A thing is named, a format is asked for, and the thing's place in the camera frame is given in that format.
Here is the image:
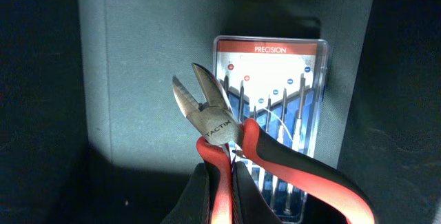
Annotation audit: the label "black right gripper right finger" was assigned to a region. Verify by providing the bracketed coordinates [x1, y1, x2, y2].
[232, 162, 282, 224]

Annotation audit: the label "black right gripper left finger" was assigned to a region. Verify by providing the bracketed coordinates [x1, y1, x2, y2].
[161, 162, 220, 224]

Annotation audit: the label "red handled cutting pliers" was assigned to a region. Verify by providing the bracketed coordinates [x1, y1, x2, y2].
[172, 63, 378, 223]

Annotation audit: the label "precision screwdriver set case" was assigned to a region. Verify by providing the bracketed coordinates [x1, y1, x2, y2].
[212, 35, 330, 224]

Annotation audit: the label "black open gift box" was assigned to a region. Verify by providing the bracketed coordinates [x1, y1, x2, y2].
[1, 0, 440, 223]

